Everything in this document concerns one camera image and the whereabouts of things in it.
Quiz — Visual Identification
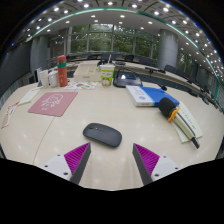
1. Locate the pink mouse pad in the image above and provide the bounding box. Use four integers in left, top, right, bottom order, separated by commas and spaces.
27, 91, 79, 118

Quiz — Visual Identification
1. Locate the long curved conference table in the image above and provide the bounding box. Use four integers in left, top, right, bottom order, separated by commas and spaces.
66, 58, 221, 111

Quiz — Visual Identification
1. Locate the white printed paper sheet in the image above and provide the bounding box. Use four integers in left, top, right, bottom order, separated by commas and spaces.
18, 87, 42, 107

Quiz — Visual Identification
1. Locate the blue and white book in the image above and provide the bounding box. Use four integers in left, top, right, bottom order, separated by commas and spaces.
125, 84, 180, 108

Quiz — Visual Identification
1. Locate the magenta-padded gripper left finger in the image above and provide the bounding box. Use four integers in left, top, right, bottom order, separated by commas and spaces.
42, 142, 92, 185

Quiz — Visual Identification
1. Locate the group of dark office chairs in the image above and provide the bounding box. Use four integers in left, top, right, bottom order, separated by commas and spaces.
68, 52, 221, 111

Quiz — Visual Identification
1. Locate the white booklet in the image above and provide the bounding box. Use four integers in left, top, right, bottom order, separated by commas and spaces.
173, 100, 204, 144

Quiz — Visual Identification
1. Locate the red and white leaflet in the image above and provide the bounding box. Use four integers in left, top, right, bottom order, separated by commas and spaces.
0, 101, 20, 130

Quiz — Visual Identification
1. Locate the cream cardboard box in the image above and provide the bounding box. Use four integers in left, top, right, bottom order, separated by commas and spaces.
72, 63, 102, 83

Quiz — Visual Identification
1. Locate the black gooseneck microphone unit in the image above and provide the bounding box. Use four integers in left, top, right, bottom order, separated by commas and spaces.
112, 68, 168, 92

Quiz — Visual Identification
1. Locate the white lidded mug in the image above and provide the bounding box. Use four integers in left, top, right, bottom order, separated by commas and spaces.
47, 70, 60, 88

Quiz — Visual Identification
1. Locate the red thermos bottle green band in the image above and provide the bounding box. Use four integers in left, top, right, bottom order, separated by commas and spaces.
56, 54, 69, 88

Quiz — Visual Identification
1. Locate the group of ceiling lights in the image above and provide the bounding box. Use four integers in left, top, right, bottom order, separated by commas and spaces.
9, 0, 224, 84

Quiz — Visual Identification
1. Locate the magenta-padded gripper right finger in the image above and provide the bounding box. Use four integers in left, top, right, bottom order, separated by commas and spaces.
132, 143, 182, 186

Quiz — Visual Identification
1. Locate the black handheld microphone orange ring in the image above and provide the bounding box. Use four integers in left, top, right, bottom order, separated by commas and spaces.
157, 97, 201, 150

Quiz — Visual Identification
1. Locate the printed paper cup with straw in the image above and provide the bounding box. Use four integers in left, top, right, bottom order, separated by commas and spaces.
99, 54, 116, 88

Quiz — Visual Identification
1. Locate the black computer mouse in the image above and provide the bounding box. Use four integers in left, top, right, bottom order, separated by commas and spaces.
82, 122, 123, 148

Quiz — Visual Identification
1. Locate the stack of white paper cups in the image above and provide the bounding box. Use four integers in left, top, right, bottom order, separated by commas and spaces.
39, 69, 50, 89

